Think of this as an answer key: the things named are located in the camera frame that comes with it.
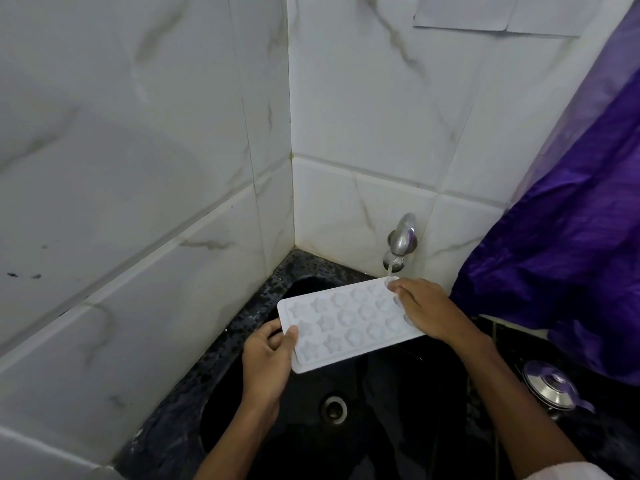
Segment person's left hand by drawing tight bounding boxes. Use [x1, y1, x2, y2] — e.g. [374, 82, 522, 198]
[241, 318, 299, 411]

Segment person's right forearm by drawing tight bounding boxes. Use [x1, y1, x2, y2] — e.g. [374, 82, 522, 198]
[457, 334, 589, 480]

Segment white shirt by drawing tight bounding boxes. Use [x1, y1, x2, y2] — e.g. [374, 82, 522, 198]
[522, 461, 613, 480]

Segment person's right hand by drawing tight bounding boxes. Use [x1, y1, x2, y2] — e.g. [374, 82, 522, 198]
[387, 278, 493, 351]

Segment purple curtain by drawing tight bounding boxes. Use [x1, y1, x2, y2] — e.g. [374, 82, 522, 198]
[449, 0, 640, 387]

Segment person's left forearm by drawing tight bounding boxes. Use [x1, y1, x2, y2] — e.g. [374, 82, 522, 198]
[192, 394, 281, 480]

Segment steel pot with purple lid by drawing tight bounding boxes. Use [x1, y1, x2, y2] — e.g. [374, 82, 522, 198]
[521, 359, 596, 421]

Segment black sink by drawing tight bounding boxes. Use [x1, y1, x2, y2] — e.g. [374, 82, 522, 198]
[199, 275, 471, 480]

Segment steel tap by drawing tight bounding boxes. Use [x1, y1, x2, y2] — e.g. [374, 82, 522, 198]
[382, 212, 419, 273]

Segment white ice tray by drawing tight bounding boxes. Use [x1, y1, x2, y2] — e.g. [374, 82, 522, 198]
[276, 276, 426, 375]

